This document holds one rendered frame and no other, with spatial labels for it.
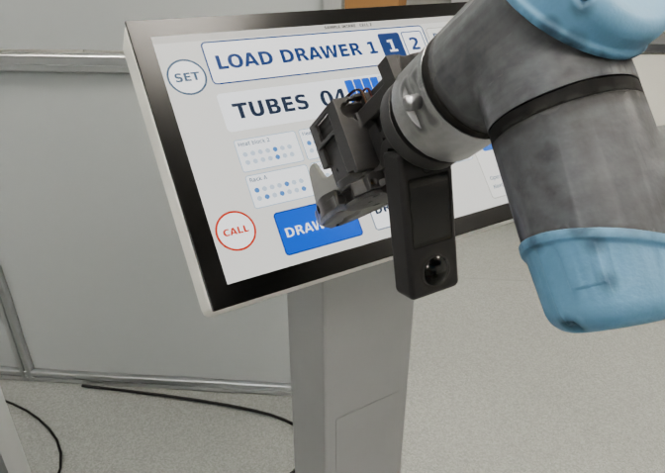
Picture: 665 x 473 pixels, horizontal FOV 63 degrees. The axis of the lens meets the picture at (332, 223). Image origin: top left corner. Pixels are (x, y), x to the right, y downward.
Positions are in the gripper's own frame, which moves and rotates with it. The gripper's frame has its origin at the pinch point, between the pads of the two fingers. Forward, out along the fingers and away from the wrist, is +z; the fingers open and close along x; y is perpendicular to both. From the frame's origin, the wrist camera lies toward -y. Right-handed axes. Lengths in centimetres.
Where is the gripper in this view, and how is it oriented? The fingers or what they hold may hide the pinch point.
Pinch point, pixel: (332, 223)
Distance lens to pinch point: 54.9
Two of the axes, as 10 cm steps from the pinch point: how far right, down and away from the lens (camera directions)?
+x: -8.6, 2.3, -4.5
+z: -3.9, 2.8, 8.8
